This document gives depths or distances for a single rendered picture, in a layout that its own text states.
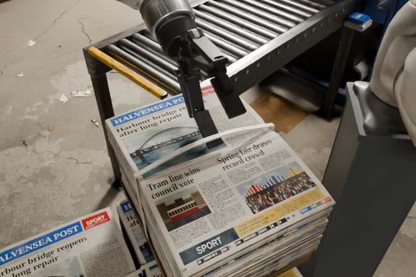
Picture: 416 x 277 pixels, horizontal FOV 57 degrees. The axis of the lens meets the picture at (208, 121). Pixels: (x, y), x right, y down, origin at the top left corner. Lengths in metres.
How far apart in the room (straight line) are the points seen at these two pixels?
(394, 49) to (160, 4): 0.46
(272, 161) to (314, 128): 1.74
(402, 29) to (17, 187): 1.93
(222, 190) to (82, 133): 1.84
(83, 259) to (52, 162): 1.46
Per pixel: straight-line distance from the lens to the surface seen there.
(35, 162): 2.36
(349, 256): 1.33
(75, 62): 3.11
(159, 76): 1.39
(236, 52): 1.53
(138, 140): 0.76
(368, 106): 0.96
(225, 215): 0.64
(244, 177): 0.68
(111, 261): 0.88
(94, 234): 0.93
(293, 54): 1.72
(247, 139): 0.74
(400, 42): 0.85
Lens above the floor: 1.58
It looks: 41 degrees down
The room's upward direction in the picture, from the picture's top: straight up
